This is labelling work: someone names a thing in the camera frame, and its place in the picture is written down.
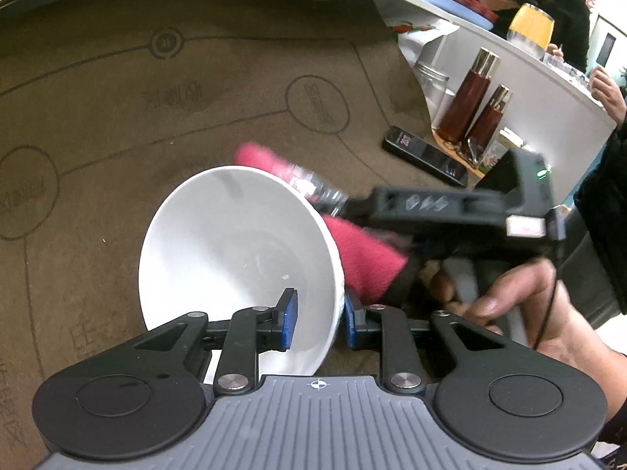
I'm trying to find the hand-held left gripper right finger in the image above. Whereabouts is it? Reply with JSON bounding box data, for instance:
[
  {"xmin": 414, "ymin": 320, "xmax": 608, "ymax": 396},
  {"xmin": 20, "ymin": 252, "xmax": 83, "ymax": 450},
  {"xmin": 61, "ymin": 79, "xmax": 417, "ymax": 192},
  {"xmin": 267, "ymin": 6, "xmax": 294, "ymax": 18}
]
[{"xmin": 344, "ymin": 295, "xmax": 505, "ymax": 395}]

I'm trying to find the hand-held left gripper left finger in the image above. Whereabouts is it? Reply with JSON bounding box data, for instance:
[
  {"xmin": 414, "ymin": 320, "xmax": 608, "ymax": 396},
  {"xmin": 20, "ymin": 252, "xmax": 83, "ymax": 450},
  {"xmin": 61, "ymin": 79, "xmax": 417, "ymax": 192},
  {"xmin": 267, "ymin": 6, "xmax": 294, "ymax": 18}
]
[{"xmin": 134, "ymin": 288, "xmax": 299, "ymax": 395}]

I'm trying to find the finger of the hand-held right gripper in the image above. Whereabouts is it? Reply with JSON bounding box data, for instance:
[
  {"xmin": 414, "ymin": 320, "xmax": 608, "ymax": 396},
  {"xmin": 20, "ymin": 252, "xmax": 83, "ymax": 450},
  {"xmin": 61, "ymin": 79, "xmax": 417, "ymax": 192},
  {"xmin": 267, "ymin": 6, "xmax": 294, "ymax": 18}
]
[{"xmin": 343, "ymin": 186, "xmax": 507, "ymax": 236}]

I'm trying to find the pink cloth wiper with tape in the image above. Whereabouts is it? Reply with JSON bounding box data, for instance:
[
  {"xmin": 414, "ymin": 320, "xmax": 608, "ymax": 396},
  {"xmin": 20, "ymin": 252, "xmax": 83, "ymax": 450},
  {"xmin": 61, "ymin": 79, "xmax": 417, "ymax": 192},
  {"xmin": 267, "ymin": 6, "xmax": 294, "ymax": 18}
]
[{"xmin": 234, "ymin": 142, "xmax": 410, "ymax": 300}]

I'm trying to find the white bowl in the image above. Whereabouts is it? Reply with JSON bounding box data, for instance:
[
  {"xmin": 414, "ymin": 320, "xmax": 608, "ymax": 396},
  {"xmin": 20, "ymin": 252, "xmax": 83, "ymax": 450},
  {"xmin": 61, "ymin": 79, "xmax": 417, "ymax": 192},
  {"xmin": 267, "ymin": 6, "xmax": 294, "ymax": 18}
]
[{"xmin": 138, "ymin": 165, "xmax": 346, "ymax": 387}]

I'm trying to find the person's right hand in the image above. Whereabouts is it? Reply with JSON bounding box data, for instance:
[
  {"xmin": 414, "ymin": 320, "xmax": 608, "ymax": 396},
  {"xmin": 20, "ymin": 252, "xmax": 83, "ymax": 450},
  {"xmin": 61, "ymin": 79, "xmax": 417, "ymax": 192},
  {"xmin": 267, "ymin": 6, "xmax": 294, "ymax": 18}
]
[{"xmin": 424, "ymin": 257, "xmax": 627, "ymax": 402}]

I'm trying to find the green printed carton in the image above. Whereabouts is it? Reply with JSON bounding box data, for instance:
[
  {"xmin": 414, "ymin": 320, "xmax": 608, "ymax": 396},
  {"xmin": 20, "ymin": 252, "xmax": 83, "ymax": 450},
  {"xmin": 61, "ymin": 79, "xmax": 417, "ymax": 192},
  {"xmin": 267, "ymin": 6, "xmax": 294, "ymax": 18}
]
[{"xmin": 482, "ymin": 127, "xmax": 525, "ymax": 177}]

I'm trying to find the black smartphone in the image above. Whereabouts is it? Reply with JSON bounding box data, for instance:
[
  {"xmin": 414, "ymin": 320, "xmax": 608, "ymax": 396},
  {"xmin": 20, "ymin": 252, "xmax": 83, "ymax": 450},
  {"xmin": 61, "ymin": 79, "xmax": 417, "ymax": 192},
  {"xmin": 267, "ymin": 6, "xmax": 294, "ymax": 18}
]
[{"xmin": 382, "ymin": 126, "xmax": 468, "ymax": 187}]

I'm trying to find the short brown gold-capped bottle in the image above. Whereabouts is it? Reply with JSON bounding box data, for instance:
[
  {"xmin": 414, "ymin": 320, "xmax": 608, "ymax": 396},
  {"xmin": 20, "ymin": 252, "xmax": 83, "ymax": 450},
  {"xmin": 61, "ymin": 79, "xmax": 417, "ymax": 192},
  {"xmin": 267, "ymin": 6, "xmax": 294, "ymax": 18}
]
[{"xmin": 465, "ymin": 84, "xmax": 511, "ymax": 150}]

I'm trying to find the person's dark jacket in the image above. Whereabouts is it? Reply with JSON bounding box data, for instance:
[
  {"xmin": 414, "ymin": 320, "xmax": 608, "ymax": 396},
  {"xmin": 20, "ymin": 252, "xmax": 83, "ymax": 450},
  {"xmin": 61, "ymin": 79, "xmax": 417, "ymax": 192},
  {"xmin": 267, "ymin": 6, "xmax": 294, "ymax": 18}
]
[{"xmin": 573, "ymin": 125, "xmax": 627, "ymax": 316}]

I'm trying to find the tall brown gold-capped bottle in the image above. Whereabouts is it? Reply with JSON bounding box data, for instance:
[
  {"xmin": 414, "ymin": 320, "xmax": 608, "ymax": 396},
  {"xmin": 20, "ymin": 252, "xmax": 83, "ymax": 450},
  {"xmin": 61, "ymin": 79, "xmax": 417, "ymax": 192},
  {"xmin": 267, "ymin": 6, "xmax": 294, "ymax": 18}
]
[{"xmin": 436, "ymin": 47, "xmax": 500, "ymax": 144}]

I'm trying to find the glass jar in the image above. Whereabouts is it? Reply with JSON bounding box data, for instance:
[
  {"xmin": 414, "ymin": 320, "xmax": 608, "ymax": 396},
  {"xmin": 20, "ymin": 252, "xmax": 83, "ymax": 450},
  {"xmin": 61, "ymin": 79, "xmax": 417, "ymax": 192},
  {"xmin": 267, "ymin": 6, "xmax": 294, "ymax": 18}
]
[{"xmin": 414, "ymin": 61, "xmax": 450, "ymax": 116}]

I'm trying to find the yellow glass cup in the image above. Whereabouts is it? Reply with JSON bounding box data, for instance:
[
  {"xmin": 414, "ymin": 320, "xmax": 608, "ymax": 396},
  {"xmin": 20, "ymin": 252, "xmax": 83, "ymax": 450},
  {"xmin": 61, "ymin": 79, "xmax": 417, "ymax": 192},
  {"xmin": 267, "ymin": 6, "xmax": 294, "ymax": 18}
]
[{"xmin": 507, "ymin": 3, "xmax": 555, "ymax": 60}]

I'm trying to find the white printed packet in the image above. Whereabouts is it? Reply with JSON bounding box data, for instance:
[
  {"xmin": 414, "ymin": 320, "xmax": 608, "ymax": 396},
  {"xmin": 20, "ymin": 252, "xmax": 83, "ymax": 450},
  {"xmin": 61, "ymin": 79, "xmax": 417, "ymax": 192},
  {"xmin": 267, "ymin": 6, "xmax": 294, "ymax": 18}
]
[{"xmin": 387, "ymin": 20, "xmax": 461, "ymax": 42}]

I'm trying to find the blue round tray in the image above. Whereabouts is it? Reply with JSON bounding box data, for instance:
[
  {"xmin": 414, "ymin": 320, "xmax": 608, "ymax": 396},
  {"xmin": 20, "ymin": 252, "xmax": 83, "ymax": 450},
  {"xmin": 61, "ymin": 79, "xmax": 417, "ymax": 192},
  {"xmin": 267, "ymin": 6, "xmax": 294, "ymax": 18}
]
[{"xmin": 420, "ymin": 0, "xmax": 495, "ymax": 31}]

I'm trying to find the brown printed mat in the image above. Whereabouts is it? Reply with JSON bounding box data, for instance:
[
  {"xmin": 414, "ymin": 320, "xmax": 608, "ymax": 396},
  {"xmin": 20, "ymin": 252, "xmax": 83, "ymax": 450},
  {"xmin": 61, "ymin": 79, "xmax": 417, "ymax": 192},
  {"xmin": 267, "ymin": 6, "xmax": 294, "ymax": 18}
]
[{"xmin": 0, "ymin": 0, "xmax": 434, "ymax": 451}]

